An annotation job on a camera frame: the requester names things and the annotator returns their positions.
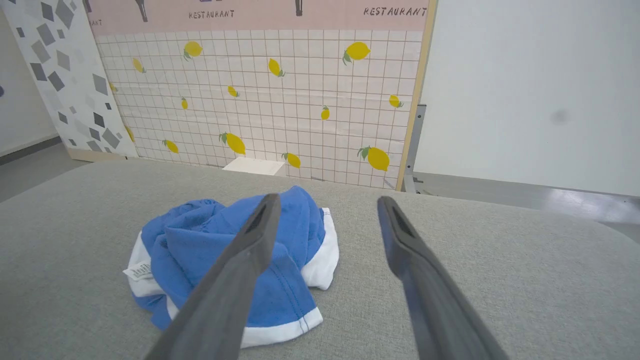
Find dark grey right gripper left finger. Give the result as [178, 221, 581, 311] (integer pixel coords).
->
[144, 193, 282, 360]

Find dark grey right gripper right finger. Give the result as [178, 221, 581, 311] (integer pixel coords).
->
[376, 195, 510, 360]

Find blue and white garment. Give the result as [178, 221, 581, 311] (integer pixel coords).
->
[123, 185, 340, 349]

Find small white box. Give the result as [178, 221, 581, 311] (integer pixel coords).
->
[222, 156, 287, 177]

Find grey metal panel stand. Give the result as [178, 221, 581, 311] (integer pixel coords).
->
[402, 104, 428, 194]

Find lemon print tile backdrop panel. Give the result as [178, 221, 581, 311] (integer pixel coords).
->
[82, 0, 439, 192]

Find grey terrazzo pattern panel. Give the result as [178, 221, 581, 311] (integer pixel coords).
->
[0, 0, 139, 163]

